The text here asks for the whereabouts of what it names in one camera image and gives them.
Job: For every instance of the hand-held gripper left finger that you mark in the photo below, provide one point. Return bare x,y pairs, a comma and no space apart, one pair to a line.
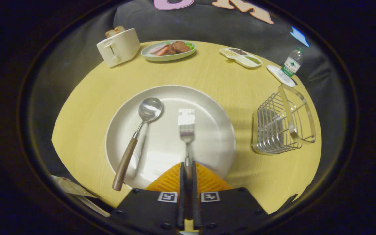
148,212

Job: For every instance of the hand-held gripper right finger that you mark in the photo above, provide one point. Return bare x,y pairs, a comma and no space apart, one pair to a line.
230,212

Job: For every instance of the large white plate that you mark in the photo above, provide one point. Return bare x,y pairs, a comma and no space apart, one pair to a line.
165,153

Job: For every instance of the white coaster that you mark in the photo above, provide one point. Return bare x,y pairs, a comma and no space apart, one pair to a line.
274,72

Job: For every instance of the divided white condiment dish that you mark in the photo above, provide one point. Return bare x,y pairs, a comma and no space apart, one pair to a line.
245,61

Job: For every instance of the pale green food plate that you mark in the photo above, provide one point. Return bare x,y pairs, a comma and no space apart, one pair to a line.
168,57

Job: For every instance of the clear plastic water bottle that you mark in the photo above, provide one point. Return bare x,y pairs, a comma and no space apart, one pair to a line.
291,65

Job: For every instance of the red sausage slice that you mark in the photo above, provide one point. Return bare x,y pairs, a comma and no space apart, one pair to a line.
163,52

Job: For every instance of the pink ham slice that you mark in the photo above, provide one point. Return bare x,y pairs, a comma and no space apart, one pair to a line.
157,49

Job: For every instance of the cream white toaster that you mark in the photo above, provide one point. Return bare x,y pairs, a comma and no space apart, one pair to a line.
119,49

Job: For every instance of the brown meat slice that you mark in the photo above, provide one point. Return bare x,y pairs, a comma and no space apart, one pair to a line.
179,47

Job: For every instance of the green lettuce leaf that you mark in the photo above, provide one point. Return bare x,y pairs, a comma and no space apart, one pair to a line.
190,46

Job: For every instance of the toasted bread slice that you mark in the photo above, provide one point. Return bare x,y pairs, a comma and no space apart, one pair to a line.
120,29
110,33

